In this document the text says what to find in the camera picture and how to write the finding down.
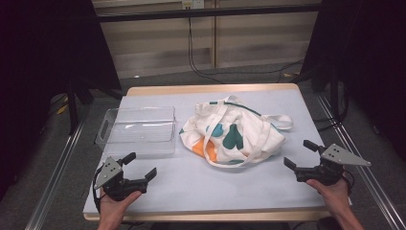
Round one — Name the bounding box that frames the black wall cable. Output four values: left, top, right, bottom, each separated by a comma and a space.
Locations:
187, 15, 305, 85

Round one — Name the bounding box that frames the black metal stand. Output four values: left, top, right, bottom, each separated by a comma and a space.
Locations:
293, 61, 350, 129
64, 76, 94, 136

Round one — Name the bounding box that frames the person's left hand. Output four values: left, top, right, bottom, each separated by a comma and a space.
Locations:
99, 190, 143, 222

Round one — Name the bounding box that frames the black curtain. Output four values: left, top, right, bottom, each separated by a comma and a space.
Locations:
0, 0, 123, 196
300, 0, 406, 162

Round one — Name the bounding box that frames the white wall socket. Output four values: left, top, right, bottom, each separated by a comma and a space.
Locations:
181, 0, 205, 10

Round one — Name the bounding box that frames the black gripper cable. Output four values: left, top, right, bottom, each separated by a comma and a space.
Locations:
91, 166, 103, 215

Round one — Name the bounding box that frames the white printed tote bag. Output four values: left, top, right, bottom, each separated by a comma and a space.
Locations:
179, 95, 294, 169

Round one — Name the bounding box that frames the person's right hand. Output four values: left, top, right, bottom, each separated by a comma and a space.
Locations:
305, 176, 351, 219

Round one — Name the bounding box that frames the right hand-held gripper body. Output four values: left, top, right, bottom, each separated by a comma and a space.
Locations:
295, 143, 372, 187

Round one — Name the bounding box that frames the yellow floor tape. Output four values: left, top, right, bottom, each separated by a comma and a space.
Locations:
56, 95, 70, 116

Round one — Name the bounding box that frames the black horizontal bar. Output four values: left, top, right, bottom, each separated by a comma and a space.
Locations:
95, 4, 322, 23

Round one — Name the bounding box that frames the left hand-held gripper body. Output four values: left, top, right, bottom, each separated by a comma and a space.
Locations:
93, 155, 148, 202

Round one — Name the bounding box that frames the metal floor rail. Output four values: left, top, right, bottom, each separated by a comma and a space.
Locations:
315, 92, 406, 230
24, 104, 91, 230

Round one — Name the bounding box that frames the clear plastic container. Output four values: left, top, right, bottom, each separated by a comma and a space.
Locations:
95, 105, 177, 158

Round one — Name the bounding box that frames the pale blue table mat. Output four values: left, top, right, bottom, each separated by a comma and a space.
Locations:
83, 89, 352, 215

